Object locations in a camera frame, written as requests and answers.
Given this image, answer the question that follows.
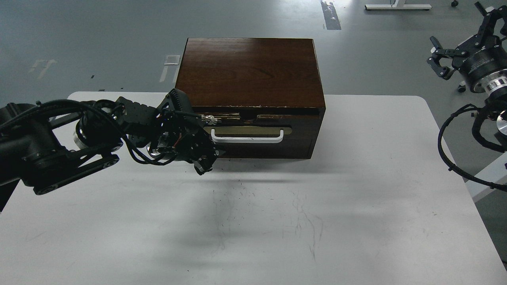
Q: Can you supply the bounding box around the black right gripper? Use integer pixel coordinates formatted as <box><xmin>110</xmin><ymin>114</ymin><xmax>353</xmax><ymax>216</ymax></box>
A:
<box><xmin>426</xmin><ymin>2</ymin><xmax>507</xmax><ymax>94</ymax></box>

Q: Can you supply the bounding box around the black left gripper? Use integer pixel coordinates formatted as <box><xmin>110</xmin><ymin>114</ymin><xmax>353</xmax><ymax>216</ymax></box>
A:
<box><xmin>119</xmin><ymin>88</ymin><xmax>226</xmax><ymax>175</ymax></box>

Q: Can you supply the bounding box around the wooden drawer with white handle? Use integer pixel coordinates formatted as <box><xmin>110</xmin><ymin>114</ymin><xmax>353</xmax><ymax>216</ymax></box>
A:
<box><xmin>205</xmin><ymin>115</ymin><xmax>323</xmax><ymax>159</ymax></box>

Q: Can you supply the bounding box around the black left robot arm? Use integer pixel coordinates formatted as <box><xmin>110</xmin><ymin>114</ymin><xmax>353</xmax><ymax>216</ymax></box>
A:
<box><xmin>0</xmin><ymin>89</ymin><xmax>225</xmax><ymax>198</ymax></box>

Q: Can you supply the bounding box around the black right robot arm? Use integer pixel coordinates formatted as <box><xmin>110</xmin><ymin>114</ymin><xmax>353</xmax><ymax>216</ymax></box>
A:
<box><xmin>426</xmin><ymin>2</ymin><xmax>507</xmax><ymax>153</ymax></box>

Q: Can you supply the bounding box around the dark wooden drawer cabinet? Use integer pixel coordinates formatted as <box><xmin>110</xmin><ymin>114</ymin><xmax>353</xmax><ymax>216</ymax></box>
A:
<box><xmin>175</xmin><ymin>38</ymin><xmax>326</xmax><ymax>160</ymax></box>

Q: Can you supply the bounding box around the white table leg base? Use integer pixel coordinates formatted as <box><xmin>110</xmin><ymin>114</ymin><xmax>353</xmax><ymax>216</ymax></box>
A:
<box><xmin>364</xmin><ymin>0</ymin><xmax>432</xmax><ymax>11</ymax></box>

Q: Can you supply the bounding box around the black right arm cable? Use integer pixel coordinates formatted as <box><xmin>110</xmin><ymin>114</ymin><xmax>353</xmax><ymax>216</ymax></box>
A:
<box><xmin>437</xmin><ymin>104</ymin><xmax>507</xmax><ymax>192</ymax></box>

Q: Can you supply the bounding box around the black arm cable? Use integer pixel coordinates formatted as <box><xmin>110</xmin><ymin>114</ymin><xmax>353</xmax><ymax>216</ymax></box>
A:
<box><xmin>0</xmin><ymin>99</ymin><xmax>179</xmax><ymax>166</ymax></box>
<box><xmin>437</xmin><ymin>104</ymin><xmax>507</xmax><ymax>192</ymax></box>

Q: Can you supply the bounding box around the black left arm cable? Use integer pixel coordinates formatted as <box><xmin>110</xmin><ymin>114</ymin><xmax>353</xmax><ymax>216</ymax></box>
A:
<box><xmin>0</xmin><ymin>99</ymin><xmax>179</xmax><ymax>166</ymax></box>

